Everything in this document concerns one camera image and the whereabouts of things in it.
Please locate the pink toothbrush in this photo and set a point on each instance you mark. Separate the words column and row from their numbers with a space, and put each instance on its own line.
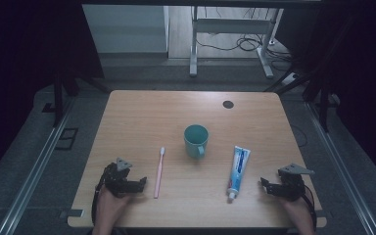
column 159, row 172

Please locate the person's left hand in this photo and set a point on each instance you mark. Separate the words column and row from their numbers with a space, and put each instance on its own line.
column 111, row 204

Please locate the dark curtain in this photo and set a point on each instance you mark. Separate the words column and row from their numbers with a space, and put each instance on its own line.
column 359, row 71
column 29, row 65

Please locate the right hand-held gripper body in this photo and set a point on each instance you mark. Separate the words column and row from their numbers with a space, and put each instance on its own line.
column 292, row 182

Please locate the large dark floor socket plate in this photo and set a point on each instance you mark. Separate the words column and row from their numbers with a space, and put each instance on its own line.
column 67, row 139

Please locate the metal floor rail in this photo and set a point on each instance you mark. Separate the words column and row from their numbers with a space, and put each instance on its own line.
column 36, row 169
column 339, row 169

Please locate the dark round table grommet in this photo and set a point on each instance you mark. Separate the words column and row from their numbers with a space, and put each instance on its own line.
column 228, row 104

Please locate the grey table bracket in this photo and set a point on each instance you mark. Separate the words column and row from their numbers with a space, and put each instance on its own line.
column 71, row 213

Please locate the white and blue toothpaste tube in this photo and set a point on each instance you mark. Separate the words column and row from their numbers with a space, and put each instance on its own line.
column 238, row 171

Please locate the person's right hand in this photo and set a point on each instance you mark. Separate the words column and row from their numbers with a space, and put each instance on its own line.
column 293, row 208

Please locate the white cabinet panel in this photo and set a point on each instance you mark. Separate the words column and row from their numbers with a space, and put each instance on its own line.
column 125, row 29

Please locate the white power strip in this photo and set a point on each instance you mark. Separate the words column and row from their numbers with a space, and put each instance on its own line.
column 290, row 79

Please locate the white metal desk frame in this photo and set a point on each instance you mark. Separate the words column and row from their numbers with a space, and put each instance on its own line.
column 231, row 26

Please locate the dark metal stand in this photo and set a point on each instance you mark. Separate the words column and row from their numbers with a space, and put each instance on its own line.
column 323, row 101
column 58, row 98

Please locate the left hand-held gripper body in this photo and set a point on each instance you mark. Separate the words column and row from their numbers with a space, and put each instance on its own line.
column 121, row 182

